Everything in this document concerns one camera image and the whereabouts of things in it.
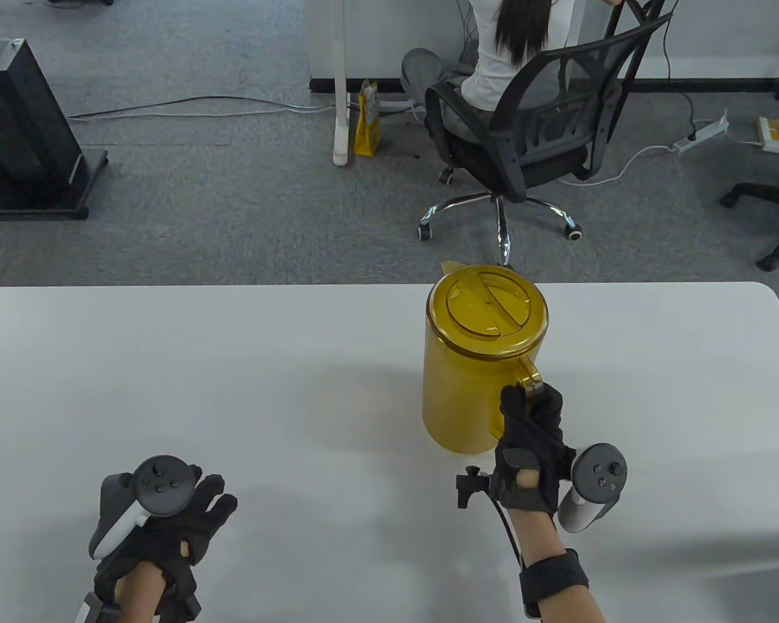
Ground person's left hand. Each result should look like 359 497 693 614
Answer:
94 464 238 617

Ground person's right hand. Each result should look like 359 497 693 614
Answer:
493 383 576 517

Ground yellow transparent plastic pitcher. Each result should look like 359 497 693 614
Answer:
422 260 549 454

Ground person's right forearm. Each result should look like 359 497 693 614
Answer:
512 509 608 623

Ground person's left forearm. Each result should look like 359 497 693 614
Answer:
113 561 169 623

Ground left hand controller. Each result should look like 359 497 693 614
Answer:
90 454 197 560

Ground hand controller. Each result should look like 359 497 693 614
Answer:
558 443 628 534
90 454 197 560

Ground right hand controller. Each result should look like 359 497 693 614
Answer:
558 443 628 534

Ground yellow pitcher lid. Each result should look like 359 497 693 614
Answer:
438 265 539 342

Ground black mesh office chair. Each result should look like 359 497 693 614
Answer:
417 13 673 267

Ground yellow paper bag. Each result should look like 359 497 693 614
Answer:
354 79 383 157

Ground white desk leg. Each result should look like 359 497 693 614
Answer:
332 0 352 167

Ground black cabinet stand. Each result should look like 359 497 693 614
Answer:
0 39 110 222

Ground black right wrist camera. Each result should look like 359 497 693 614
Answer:
456 465 495 511

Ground black camera cable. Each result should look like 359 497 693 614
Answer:
490 493 528 573

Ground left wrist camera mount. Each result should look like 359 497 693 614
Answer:
75 589 123 623

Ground black right wrist strap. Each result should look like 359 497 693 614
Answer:
518 548 590 618

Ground white power cable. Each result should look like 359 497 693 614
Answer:
557 144 680 188

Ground grey floor cable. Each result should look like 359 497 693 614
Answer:
68 95 338 121

